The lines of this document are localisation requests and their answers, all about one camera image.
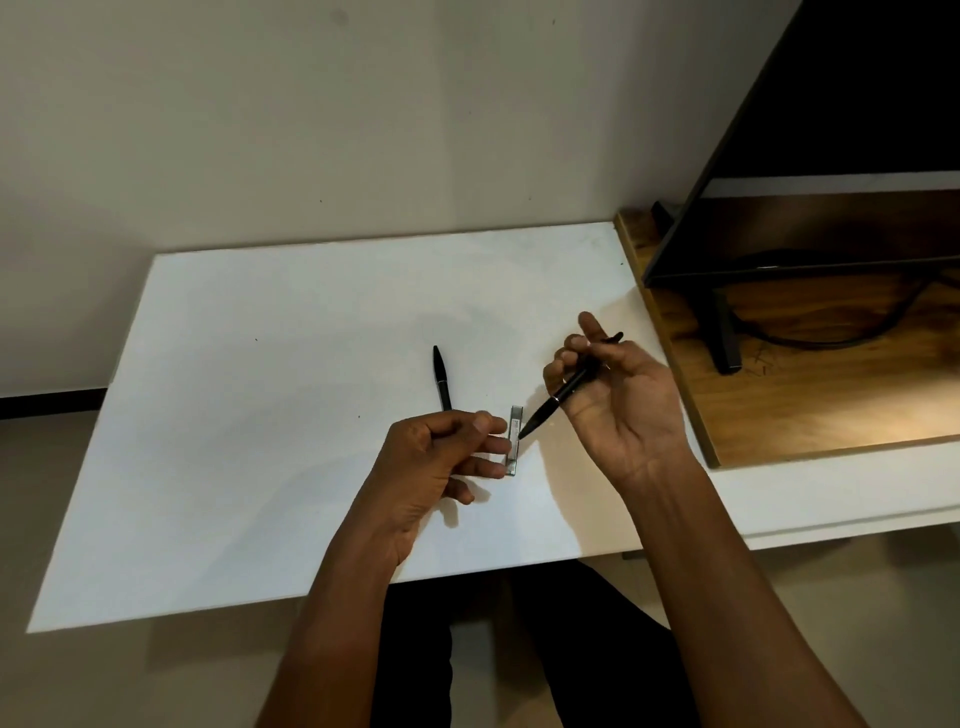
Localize black pen cap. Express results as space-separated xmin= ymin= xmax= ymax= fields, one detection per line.
xmin=432 ymin=345 xmax=454 ymax=413

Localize person's left forearm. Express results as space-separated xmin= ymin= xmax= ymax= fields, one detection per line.
xmin=255 ymin=517 xmax=423 ymax=728

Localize person's black trousers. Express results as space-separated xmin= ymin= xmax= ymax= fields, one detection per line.
xmin=369 ymin=558 xmax=703 ymax=728

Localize person's left hand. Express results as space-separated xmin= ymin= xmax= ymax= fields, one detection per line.
xmin=335 ymin=409 xmax=514 ymax=579

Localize black pen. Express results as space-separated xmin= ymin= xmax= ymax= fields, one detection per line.
xmin=518 ymin=332 xmax=625 ymax=440

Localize person's right hand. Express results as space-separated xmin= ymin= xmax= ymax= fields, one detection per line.
xmin=541 ymin=311 xmax=696 ymax=493

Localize black flat screen monitor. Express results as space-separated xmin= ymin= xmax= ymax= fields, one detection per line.
xmin=642 ymin=0 xmax=960 ymax=289

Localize wooden desk board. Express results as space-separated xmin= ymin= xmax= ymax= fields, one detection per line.
xmin=613 ymin=189 xmax=960 ymax=471

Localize black cable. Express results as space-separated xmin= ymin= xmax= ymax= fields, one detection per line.
xmin=729 ymin=266 xmax=960 ymax=351

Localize person's right forearm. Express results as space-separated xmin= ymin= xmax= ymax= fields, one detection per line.
xmin=618 ymin=448 xmax=871 ymax=728

